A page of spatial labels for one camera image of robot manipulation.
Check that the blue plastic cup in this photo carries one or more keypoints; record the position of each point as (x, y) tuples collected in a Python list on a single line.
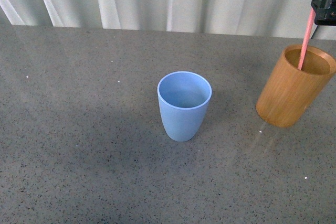
[(183, 100)]

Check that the pink chopstick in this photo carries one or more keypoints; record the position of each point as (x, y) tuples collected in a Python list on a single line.
[(306, 38)]

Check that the bamboo chopstick holder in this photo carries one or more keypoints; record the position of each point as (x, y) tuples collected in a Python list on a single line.
[(289, 90)]

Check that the white pleated curtain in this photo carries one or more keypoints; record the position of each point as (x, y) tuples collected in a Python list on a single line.
[(272, 18)]

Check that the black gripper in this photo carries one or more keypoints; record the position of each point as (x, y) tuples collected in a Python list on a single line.
[(325, 12)]

